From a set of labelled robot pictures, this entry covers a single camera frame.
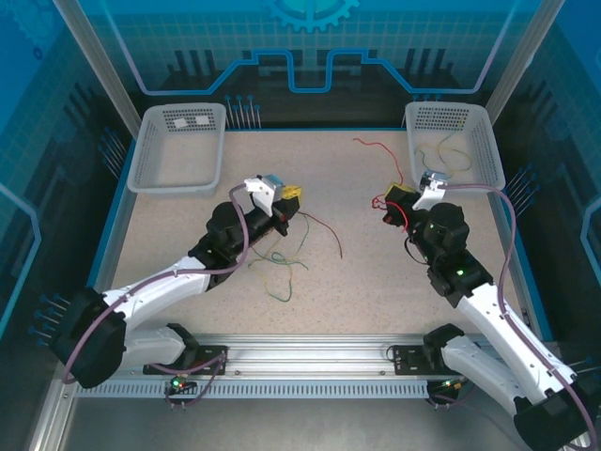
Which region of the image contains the white perforated plastic basket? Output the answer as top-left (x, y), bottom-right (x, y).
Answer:
top-left (127, 102), bottom-right (227, 199)
top-left (404, 101), bottom-right (507, 190)

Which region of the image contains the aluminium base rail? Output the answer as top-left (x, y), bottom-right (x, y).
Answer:
top-left (105, 332), bottom-right (499, 380)

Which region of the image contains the aluminium frame post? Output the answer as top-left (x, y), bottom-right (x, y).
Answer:
top-left (53, 0), bottom-right (142, 131)
top-left (485, 0), bottom-right (567, 128)

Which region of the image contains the green-yellow striped cable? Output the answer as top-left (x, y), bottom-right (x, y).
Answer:
top-left (247, 251), bottom-right (310, 303)
top-left (415, 126), bottom-right (472, 175)
top-left (253, 214), bottom-right (311, 264)

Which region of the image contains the grey slotted cable duct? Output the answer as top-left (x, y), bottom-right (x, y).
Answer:
top-left (72, 379), bottom-right (431, 400)

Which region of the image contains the red cable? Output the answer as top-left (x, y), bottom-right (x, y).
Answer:
top-left (352, 136), bottom-right (410, 235)
top-left (299, 211), bottom-right (344, 259)

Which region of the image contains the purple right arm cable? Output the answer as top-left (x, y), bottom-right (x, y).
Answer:
top-left (440, 182), bottom-right (601, 451)

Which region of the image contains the aluminium frame beam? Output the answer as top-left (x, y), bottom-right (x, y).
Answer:
top-left (23, 388), bottom-right (77, 451)

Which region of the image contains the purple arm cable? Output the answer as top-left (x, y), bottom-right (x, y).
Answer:
top-left (440, 182), bottom-right (601, 451)
top-left (62, 183), bottom-right (251, 385)

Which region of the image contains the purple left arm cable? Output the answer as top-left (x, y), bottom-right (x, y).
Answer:
top-left (62, 183), bottom-right (251, 385)

